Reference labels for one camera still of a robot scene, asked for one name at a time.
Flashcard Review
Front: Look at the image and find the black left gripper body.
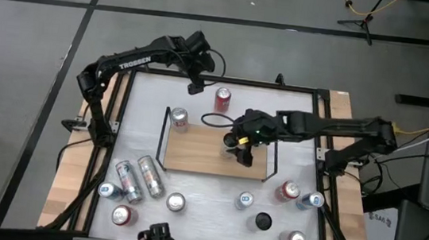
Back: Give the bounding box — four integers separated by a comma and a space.
180, 47, 217, 83

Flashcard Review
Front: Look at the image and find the wooden board tray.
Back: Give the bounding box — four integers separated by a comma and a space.
153, 105, 284, 184

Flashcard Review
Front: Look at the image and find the yellow cable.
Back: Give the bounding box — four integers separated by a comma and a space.
390, 121, 429, 139
336, 0, 404, 21

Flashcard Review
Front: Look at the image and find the black aluminium table frame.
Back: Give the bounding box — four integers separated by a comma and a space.
0, 43, 403, 240

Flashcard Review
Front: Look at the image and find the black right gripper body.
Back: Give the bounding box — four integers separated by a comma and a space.
230, 108, 280, 148

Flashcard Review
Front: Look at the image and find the black tripod stand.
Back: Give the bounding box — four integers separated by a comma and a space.
334, 0, 388, 47

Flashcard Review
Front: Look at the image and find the tall silver can teal palm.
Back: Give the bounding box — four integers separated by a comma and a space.
111, 158, 147, 206

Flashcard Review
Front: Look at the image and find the tall silver can red print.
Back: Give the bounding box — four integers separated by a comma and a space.
133, 153, 170, 200

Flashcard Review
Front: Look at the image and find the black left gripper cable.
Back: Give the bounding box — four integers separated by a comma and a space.
200, 48, 229, 89

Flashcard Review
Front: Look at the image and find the blue silver Red Bull can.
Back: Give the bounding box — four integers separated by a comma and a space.
96, 180, 126, 203
233, 189, 256, 213
295, 188, 327, 214

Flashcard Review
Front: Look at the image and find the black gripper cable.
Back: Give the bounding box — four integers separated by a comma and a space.
200, 48, 229, 89
199, 110, 240, 131

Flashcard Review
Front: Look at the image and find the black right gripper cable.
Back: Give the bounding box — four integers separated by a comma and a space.
199, 110, 240, 131

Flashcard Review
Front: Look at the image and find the red Fanta can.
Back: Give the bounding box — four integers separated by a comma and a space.
110, 203, 139, 228
272, 178, 303, 205
213, 86, 233, 114

